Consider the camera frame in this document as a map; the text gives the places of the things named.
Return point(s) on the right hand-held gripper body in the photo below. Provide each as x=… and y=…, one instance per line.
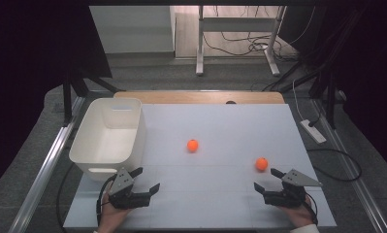
x=288, y=194

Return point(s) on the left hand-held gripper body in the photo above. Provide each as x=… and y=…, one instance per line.
x=124, y=191

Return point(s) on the orange ball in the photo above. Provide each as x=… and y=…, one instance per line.
x=192, y=145
x=261, y=164

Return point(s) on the white plastic bin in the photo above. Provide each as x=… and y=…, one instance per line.
x=110, y=142

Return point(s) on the person's right hand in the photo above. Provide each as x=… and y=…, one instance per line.
x=298, y=215

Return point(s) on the person's left hand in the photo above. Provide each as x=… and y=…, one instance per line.
x=112, y=218

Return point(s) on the white power strip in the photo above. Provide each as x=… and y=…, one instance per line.
x=313, y=131

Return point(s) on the black tripod stand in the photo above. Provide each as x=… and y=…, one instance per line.
x=67, y=97
x=330, y=97

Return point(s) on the wooden table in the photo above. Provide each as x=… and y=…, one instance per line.
x=197, y=97

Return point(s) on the dark curtain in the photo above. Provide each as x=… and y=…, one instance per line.
x=375, y=81
x=26, y=64

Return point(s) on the white cabinet panel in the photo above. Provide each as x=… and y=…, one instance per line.
x=133, y=29

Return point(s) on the aluminium rail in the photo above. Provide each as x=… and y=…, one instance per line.
x=359, y=184
x=42, y=174

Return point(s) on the white metal stand frame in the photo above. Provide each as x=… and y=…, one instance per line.
x=236, y=24

